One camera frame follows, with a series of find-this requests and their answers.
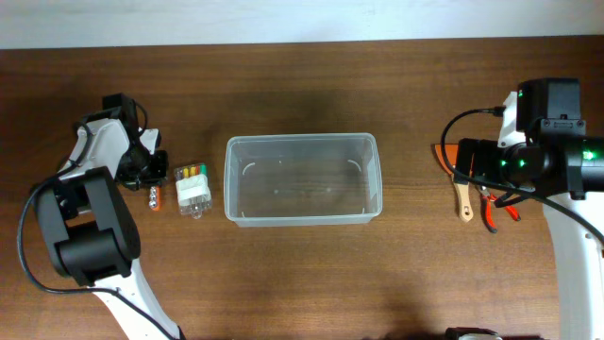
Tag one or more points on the red handled pliers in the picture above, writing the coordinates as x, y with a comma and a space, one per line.
487, 200

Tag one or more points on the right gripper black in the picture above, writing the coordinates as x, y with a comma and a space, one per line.
483, 152

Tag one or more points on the orange scraper wooden handle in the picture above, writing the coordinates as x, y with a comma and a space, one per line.
465, 211

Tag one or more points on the clear case coloured bits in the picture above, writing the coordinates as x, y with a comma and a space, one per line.
193, 190

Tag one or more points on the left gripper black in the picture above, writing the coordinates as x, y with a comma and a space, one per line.
159, 174

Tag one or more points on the orange socket bit rail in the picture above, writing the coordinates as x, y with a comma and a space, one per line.
154, 200

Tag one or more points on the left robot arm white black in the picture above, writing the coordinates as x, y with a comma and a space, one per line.
89, 232

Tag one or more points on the clear plastic container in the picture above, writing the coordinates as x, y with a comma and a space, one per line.
296, 180

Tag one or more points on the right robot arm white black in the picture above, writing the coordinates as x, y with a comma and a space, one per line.
543, 153

